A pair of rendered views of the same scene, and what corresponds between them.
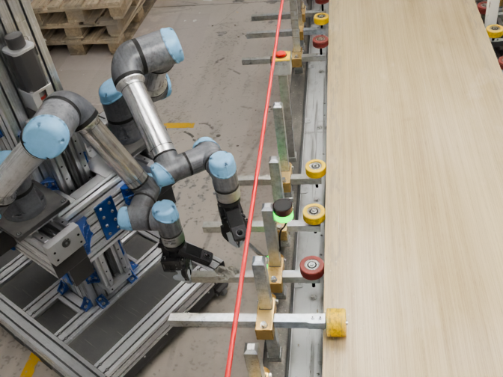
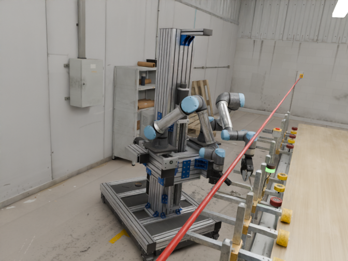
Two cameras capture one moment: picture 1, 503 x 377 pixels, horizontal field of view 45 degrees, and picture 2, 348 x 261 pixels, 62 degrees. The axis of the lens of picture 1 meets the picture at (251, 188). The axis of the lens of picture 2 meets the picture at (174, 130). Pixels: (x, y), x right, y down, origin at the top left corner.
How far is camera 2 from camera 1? 0.87 m
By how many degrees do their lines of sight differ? 28
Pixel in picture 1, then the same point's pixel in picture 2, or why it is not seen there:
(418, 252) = (330, 211)
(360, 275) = (299, 209)
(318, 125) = not seen: hidden behind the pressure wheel
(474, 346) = not seen: outside the picture
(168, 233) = (218, 161)
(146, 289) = (183, 219)
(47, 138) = (190, 103)
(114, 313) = (166, 222)
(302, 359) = (259, 246)
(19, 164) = (174, 114)
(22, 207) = (160, 143)
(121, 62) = (221, 96)
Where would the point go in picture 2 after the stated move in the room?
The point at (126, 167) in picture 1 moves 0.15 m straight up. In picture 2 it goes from (209, 133) to (212, 115)
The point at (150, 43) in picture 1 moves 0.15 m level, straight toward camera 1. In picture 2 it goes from (234, 94) to (236, 97)
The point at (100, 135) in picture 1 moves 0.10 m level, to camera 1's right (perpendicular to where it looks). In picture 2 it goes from (205, 117) to (218, 118)
